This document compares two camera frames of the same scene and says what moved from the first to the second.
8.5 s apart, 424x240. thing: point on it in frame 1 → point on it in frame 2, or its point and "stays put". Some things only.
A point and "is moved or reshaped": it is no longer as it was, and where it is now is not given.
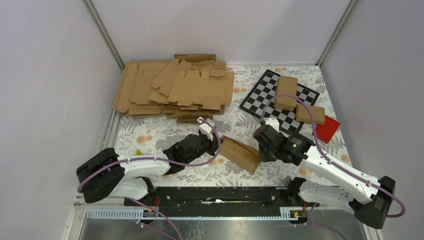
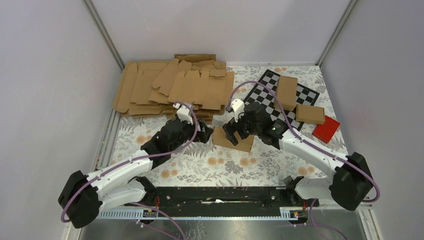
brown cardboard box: [248, 159] is moved or reshaped
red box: [325, 132] stays put
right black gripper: [264, 157] → [232, 126]
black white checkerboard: [260, 102] stays put
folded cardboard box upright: [286, 85] stays put
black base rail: [217, 202] stays put
